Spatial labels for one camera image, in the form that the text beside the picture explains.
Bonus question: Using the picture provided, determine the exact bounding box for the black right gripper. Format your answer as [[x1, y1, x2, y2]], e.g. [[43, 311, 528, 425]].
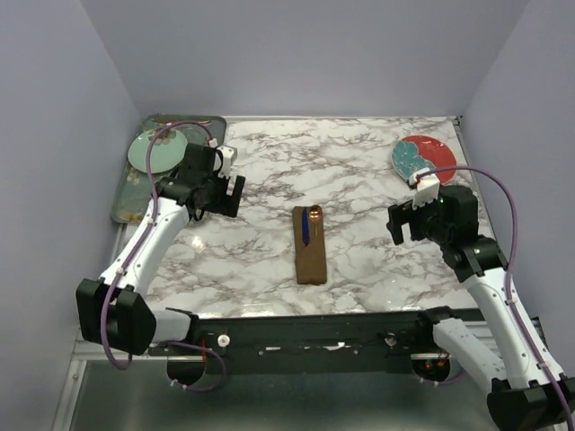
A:
[[386, 188, 452, 244]]

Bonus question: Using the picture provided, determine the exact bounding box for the blue handled knife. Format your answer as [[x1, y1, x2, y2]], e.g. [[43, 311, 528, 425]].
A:
[[301, 207, 311, 247]]

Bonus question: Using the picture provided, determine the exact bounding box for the copper spoon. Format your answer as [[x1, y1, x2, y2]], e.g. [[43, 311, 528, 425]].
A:
[[151, 116, 211, 127], [309, 205, 323, 237]]

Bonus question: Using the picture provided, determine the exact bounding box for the brown fabric napkin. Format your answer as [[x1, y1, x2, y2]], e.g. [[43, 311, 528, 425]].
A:
[[292, 207, 327, 286]]

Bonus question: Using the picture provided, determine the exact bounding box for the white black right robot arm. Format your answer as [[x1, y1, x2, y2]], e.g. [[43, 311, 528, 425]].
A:
[[386, 185, 574, 430]]

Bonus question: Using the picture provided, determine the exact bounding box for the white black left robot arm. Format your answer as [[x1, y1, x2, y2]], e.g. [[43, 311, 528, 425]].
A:
[[75, 144, 245, 355]]

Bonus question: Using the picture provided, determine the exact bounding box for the mint green floral plate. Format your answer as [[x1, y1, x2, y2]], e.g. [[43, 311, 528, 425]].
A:
[[128, 128, 188, 174]]

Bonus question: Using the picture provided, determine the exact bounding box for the red and teal plate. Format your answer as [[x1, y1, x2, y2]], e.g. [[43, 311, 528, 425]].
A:
[[391, 135, 457, 180]]

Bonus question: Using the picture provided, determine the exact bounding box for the teal floral serving tray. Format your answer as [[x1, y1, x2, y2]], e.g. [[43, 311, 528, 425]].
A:
[[111, 113, 227, 224]]

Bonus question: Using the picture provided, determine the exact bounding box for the copper spoon on tray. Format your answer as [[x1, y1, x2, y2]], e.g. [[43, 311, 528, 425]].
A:
[[151, 116, 211, 127]]

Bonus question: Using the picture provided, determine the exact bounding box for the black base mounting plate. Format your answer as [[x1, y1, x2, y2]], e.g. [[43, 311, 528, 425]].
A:
[[148, 312, 461, 384]]

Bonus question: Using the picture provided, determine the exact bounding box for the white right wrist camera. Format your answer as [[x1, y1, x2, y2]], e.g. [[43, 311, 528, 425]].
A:
[[411, 174, 441, 210]]

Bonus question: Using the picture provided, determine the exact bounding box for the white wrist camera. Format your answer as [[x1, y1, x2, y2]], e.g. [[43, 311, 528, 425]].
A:
[[411, 174, 441, 210], [214, 145, 237, 180]]

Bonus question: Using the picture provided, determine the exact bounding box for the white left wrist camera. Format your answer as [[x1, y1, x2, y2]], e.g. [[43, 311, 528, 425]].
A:
[[214, 145, 237, 180]]

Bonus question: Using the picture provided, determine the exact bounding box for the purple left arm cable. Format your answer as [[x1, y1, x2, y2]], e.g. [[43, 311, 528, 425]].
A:
[[99, 119, 226, 392]]

